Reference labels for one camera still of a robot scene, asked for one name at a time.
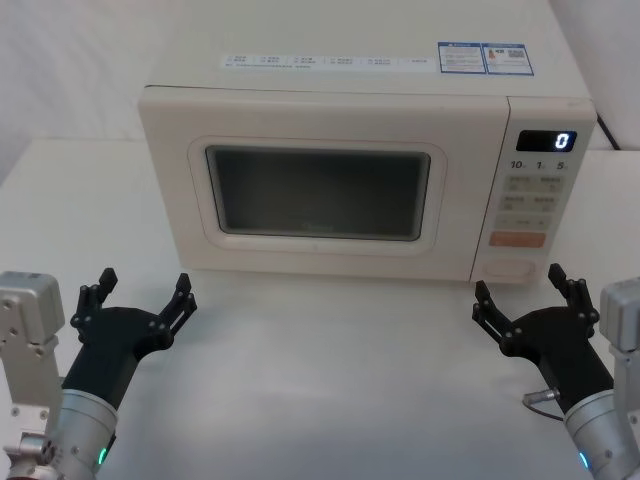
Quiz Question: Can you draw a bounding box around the thin cable with silver plug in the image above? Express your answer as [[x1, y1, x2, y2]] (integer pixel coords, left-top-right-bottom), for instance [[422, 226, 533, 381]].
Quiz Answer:
[[521, 388, 568, 422]]

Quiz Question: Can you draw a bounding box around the cream microwave oven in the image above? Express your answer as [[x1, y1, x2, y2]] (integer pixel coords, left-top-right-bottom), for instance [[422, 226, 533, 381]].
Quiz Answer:
[[137, 28, 599, 282]]

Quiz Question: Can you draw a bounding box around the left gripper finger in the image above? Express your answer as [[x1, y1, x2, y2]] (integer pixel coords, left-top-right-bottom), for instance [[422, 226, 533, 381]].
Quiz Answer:
[[70, 267, 120, 331], [148, 272, 199, 348]]

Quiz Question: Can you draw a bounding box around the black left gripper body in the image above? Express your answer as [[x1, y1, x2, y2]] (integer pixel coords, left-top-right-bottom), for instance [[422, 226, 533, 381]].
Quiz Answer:
[[61, 306, 170, 410]]

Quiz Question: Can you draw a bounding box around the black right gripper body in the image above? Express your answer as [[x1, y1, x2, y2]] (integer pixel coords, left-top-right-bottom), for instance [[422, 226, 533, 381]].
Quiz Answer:
[[502, 305, 616, 414]]

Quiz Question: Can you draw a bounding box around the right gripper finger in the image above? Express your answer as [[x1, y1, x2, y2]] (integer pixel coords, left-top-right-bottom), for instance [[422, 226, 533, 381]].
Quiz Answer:
[[471, 279, 525, 357], [547, 263, 600, 327]]

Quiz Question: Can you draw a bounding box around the white curtain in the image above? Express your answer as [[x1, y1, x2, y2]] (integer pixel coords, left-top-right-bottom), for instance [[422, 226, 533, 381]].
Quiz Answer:
[[0, 0, 640, 152]]

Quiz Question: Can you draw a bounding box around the black power cable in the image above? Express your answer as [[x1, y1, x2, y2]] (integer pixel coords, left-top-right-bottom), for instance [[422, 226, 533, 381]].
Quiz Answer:
[[594, 113, 622, 151]]

